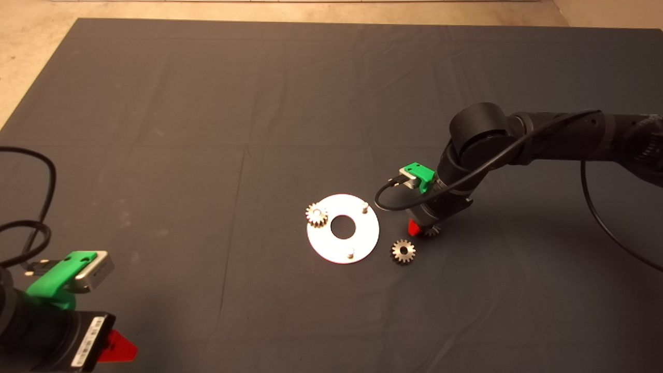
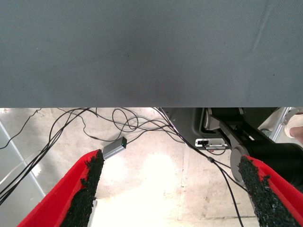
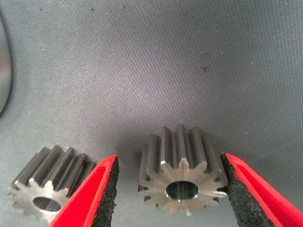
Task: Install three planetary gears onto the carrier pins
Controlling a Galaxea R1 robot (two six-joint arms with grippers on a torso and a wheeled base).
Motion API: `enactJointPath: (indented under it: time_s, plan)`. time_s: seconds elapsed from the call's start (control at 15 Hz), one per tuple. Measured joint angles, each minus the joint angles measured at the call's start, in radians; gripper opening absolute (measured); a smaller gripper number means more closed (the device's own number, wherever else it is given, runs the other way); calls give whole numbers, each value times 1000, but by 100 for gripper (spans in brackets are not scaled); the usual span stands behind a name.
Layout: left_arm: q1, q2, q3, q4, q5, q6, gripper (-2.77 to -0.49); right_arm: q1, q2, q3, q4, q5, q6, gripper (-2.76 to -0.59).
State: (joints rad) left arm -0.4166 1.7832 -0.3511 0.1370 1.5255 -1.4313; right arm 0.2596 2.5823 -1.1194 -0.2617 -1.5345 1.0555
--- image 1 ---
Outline thin black right camera cable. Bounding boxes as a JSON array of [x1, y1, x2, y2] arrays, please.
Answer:
[[374, 109, 663, 272]]

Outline thin black left camera cable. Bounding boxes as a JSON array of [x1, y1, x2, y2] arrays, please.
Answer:
[[0, 146, 56, 275]]

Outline dark grey table cloth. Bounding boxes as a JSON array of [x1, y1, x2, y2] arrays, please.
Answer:
[[0, 18, 663, 373]]

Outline green right camera mount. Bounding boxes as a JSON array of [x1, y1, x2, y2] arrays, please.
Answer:
[[404, 163, 436, 195]]

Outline round metal carrier plate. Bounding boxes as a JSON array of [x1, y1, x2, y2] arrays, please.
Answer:
[[307, 194, 380, 265]]

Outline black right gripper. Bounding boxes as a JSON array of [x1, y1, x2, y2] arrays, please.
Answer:
[[408, 186, 473, 238]]

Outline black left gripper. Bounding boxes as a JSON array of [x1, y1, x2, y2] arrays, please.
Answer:
[[31, 306, 138, 371]]

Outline thin black camera cable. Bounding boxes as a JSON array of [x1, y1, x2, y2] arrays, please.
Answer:
[[374, 109, 663, 272], [0, 146, 56, 275]]

